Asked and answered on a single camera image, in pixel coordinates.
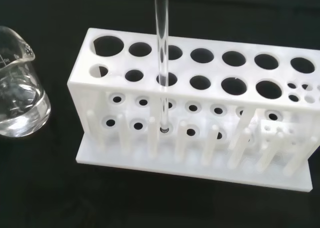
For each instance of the white test tube rack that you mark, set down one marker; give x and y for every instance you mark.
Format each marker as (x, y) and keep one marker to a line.
(175, 87)

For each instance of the black bench cloth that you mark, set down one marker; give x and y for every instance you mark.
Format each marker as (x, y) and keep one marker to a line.
(175, 12)

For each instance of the clear glass beaker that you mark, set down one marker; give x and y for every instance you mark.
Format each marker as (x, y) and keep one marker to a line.
(22, 107)

